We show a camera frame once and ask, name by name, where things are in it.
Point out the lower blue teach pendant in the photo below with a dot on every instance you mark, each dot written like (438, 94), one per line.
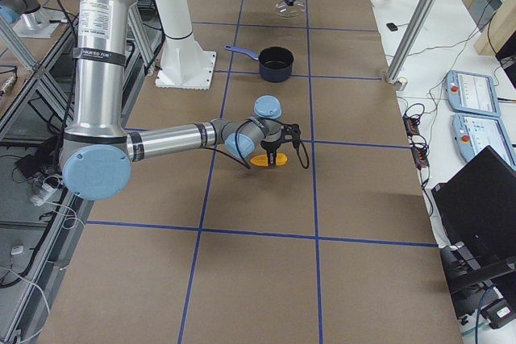
(474, 132)

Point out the yellow corn cob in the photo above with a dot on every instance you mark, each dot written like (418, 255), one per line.
(261, 160)

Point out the dark blue saucepan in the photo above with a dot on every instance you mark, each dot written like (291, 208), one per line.
(275, 63)

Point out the upper blue teach pendant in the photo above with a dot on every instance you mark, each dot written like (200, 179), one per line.
(471, 93)

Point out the black laptop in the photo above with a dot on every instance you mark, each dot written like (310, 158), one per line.
(477, 207)

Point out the small black square pad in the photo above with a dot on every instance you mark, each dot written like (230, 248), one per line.
(392, 26)

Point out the glass pot lid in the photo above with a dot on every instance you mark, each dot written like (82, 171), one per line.
(288, 9)

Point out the blue teach pendant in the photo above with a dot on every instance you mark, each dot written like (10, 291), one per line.
(474, 132)
(471, 93)

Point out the aluminium frame post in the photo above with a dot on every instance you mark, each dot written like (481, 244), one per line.
(416, 22)

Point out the orange black power strip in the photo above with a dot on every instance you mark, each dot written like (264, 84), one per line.
(418, 144)

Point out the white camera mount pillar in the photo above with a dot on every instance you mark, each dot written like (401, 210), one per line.
(183, 63)

